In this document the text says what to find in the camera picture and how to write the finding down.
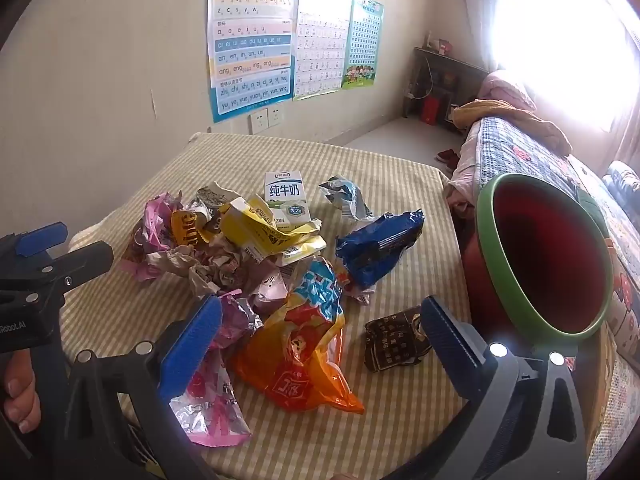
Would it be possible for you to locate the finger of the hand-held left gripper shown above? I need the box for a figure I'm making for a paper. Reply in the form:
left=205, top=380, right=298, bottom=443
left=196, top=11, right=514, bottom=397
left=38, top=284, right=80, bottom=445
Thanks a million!
left=0, top=221, right=68, bottom=266
left=35, top=241, right=115, bottom=293

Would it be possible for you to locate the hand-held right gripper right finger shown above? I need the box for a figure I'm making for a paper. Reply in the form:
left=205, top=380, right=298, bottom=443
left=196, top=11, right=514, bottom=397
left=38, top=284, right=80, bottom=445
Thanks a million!
left=385, top=296, right=588, bottom=480

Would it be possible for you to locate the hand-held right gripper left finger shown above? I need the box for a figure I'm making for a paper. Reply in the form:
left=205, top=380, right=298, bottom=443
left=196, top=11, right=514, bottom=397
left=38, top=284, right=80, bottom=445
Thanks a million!
left=65, top=294, right=223, bottom=480

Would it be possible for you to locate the orange snack bag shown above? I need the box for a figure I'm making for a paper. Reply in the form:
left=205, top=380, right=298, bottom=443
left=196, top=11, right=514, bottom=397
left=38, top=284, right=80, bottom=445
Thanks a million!
left=232, top=255, right=366, bottom=415

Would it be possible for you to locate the yellow snack wrapper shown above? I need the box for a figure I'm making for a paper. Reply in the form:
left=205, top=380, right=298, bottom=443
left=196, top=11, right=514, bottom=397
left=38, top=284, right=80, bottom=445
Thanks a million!
left=170, top=210, right=221, bottom=248

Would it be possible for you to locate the red bucket with green rim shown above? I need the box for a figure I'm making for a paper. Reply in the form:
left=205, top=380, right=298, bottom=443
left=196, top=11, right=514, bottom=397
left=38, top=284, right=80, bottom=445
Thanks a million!
left=460, top=172, right=615, bottom=351

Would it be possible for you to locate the yellow carton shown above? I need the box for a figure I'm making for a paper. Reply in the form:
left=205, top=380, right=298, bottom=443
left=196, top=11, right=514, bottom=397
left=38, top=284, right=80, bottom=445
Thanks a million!
left=220, top=196, right=327, bottom=267

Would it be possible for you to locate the person's left hand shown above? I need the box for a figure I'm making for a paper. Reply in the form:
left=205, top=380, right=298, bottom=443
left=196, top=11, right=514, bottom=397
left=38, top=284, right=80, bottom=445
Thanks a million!
left=0, top=349, right=42, bottom=433

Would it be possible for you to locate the purple foil wrapper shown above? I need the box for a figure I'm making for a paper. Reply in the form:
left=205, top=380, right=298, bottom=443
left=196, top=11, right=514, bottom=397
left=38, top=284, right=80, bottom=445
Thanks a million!
left=212, top=292, right=264, bottom=351

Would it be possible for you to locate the dark brown wrapper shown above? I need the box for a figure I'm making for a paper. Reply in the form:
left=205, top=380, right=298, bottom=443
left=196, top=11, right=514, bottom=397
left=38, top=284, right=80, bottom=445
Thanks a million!
left=364, top=305, right=431, bottom=373

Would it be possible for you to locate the clear pink printed wrapper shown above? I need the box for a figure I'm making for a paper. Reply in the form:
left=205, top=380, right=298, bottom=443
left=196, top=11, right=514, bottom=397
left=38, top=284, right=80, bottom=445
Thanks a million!
left=170, top=350, right=252, bottom=448

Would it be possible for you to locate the pale pink foil wrapper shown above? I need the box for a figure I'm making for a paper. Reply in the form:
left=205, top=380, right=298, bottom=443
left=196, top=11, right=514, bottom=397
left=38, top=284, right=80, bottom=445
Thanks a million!
left=247, top=262, right=293, bottom=316

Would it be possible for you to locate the blue snack wrapper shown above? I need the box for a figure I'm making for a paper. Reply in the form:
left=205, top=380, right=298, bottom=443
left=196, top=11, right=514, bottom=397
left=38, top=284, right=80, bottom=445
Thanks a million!
left=335, top=208, right=425, bottom=291

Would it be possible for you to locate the crumpled silver blue wrapper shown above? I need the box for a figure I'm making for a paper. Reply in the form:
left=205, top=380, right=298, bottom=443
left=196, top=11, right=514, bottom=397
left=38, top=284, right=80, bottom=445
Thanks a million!
left=319, top=175, right=375, bottom=222

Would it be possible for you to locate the white milk carton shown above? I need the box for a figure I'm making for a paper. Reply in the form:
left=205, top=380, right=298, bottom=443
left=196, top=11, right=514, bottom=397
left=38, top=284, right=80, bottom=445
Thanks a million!
left=264, top=170, right=312, bottom=226

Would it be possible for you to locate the plaid patchwork quilt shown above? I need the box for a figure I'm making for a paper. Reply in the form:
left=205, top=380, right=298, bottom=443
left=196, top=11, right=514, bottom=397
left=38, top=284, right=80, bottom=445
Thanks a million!
left=472, top=116, right=640, bottom=361

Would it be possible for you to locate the mustard yellow blanket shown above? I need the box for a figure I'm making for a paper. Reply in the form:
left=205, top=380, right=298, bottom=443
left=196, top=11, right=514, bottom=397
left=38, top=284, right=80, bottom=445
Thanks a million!
left=452, top=100, right=573, bottom=157

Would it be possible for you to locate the blue patterned folded quilt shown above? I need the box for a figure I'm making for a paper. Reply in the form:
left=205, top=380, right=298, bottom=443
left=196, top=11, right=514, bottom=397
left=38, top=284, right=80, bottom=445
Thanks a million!
left=602, top=160, right=640, bottom=203

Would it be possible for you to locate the pink blanket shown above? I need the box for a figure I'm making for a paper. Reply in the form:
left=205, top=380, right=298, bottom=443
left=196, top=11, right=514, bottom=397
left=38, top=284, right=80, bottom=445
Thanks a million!
left=475, top=70, right=538, bottom=113

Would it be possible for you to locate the dark wooden shelf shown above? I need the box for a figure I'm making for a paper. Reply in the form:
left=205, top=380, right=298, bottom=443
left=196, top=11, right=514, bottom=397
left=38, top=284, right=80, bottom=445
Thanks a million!
left=402, top=46, right=491, bottom=126

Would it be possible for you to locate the patterned curtain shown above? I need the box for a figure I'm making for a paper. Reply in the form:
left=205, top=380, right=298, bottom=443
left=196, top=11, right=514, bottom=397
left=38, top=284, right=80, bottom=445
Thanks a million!
left=460, top=0, right=501, bottom=68
left=611, top=35, right=640, bottom=163

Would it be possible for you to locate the bright window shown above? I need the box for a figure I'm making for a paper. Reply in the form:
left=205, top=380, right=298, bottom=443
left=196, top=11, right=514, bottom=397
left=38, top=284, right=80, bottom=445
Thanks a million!
left=492, top=0, right=640, bottom=133

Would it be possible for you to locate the blue letter wall poster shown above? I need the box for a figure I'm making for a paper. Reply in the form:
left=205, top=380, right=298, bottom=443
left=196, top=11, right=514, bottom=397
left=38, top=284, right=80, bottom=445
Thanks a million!
left=207, top=0, right=301, bottom=123

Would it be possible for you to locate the green chart wall poster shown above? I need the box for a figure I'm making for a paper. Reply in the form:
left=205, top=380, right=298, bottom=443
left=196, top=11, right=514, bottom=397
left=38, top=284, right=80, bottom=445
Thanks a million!
left=341, top=0, right=385, bottom=90

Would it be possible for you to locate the white chart wall poster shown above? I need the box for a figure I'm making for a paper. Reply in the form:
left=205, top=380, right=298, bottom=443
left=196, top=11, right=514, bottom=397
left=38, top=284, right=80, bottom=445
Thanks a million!
left=292, top=0, right=355, bottom=101

